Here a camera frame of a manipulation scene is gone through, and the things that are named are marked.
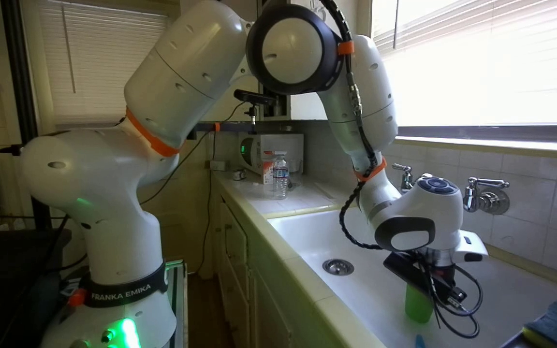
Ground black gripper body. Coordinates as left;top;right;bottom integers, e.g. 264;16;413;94
380;250;468;306

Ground green plastic cup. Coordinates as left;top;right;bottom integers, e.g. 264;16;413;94
404;283;435;328

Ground white ceramic sink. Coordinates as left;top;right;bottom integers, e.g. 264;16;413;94
266;208;557;348

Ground metal sink drain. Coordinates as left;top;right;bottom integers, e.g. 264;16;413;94
321;258;355;279

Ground yellow sponge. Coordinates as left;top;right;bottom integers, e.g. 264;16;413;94
516;324;553;348

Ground cream kitchen cabinet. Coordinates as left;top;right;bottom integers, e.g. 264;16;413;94
206;175;382;348

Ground clear water bottle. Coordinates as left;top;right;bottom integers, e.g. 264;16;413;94
270;152;292;202

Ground grey countertop appliance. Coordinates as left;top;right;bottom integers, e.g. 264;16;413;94
235;132;307;181

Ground white window blinds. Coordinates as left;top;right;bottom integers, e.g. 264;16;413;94
371;0;557;129

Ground metal rack with green light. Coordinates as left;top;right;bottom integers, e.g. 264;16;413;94
160;258;191;348

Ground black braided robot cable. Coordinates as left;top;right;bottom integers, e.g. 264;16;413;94
319;0;485;341

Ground chrome wall faucet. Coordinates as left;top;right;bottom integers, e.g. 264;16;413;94
390;161;512;217

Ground black camera on stand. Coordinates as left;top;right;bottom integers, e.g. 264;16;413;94
232;88;278;129

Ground black vertical post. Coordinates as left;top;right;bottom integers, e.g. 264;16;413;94
0;0;54;235

